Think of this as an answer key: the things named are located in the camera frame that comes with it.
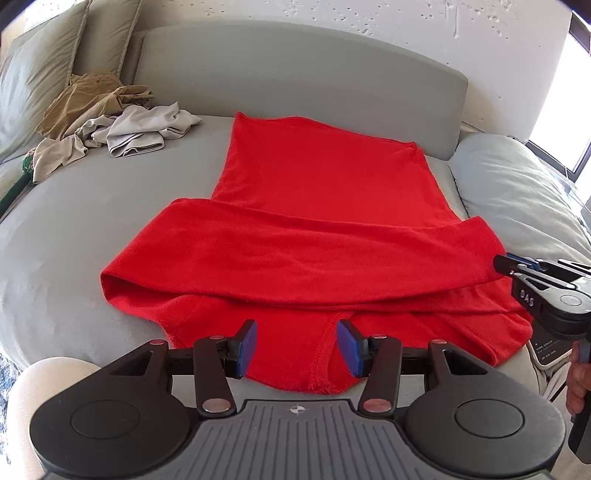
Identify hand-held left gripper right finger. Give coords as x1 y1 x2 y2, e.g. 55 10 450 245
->
336 318 485 417

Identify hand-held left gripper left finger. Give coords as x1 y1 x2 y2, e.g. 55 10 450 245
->
107 319 258 417

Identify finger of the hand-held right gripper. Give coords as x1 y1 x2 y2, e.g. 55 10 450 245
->
505 252 578 273
493 255 578 289

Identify red t-shirt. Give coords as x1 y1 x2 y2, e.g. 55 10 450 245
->
100 111 534 396

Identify person's right hand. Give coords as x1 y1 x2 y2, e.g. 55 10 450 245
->
566 340 591 415

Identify smartphone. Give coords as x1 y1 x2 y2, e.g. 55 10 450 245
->
526 333 574 371

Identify pale grey pillow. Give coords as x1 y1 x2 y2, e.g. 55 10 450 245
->
450 133 591 278

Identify window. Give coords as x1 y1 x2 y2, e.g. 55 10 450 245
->
526 9 591 177

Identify grey bed mattress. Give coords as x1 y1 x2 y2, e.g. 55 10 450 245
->
0 111 542 403

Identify blue patterned rug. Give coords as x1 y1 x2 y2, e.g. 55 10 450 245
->
0 354 25 403

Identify light grey garment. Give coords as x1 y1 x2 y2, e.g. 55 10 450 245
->
105 102 204 158

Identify beige garment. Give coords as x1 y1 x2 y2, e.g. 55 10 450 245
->
31 116 117 184

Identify grey padded headboard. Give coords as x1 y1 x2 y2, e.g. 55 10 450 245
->
122 19 470 162

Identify tan pants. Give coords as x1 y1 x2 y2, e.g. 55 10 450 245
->
36 71 155 140

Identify large olive pillow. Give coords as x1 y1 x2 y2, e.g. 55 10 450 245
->
0 4 91 163

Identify white cable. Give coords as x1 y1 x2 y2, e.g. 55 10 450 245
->
539 367 570 403

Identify cream bed frame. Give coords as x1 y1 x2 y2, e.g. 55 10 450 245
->
7 357 100 480

